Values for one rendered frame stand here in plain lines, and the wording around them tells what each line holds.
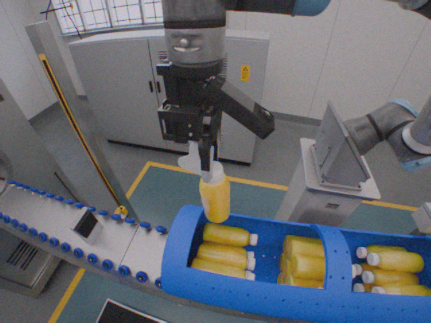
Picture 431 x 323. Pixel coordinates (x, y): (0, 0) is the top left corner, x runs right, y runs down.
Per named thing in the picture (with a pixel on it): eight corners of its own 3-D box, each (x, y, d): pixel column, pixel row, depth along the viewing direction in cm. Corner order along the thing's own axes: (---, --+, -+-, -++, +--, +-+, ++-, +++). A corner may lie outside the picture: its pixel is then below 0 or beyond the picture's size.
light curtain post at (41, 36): (147, 239, 168) (38, 22, 50) (153, 241, 167) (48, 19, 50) (145, 245, 164) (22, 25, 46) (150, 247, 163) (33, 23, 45)
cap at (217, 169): (226, 169, 39) (226, 163, 37) (218, 184, 36) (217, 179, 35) (208, 163, 40) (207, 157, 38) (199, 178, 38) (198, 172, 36)
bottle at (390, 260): (405, 257, 53) (366, 254, 56) (419, 249, 49) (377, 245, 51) (413, 275, 48) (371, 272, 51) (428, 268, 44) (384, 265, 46)
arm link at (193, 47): (229, 23, 23) (217, 30, 17) (229, 56, 26) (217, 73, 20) (177, 23, 24) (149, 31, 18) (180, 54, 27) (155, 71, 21)
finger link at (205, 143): (204, 159, 34) (205, 112, 29) (213, 161, 34) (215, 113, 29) (196, 175, 30) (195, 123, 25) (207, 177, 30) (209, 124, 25)
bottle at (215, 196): (234, 206, 51) (236, 165, 39) (223, 227, 47) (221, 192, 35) (211, 198, 53) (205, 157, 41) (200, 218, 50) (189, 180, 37)
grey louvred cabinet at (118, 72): (124, 125, 308) (97, 34, 208) (254, 142, 271) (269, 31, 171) (105, 145, 271) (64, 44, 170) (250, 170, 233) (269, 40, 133)
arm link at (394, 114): (370, 122, 68) (402, 105, 59) (386, 149, 60) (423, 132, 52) (365, 107, 60) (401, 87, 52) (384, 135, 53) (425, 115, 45)
